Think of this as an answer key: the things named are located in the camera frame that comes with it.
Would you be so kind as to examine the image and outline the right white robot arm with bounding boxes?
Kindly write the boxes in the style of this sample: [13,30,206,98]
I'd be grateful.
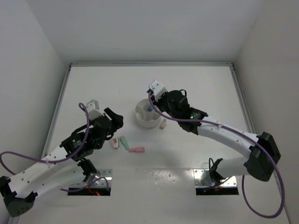
[149,89,281,184]

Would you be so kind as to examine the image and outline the metal base plate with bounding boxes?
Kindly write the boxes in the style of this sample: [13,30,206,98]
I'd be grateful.
[193,168,237,189]
[69,169,113,189]

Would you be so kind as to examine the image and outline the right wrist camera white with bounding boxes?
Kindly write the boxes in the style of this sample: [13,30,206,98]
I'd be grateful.
[147,80,167,101]

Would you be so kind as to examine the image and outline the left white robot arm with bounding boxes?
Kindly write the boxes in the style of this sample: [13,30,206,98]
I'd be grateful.
[0,103,123,217]

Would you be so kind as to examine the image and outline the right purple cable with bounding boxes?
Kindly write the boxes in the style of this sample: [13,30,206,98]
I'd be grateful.
[148,92,286,219]

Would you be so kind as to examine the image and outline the white round divided organizer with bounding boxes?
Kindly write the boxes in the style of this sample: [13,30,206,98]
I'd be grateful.
[135,98,162,128]

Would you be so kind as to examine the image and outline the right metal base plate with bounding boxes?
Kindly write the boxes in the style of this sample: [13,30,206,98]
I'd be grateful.
[193,168,237,189]

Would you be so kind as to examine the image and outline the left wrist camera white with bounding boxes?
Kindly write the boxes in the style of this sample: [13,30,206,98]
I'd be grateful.
[86,99,104,121]

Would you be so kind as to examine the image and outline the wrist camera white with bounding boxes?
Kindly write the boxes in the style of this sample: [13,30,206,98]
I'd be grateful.
[147,80,167,101]
[86,99,104,121]

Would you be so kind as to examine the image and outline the purple cable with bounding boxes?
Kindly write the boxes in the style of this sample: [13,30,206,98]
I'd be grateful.
[0,102,113,192]
[148,92,286,219]

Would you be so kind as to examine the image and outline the pink highlighter marker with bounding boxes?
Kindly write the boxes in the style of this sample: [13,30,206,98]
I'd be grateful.
[128,147,145,153]

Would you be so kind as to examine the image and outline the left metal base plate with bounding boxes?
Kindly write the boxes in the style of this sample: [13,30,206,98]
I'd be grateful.
[69,169,113,189]

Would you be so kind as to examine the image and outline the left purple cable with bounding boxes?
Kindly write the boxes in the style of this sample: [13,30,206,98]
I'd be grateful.
[0,102,113,192]

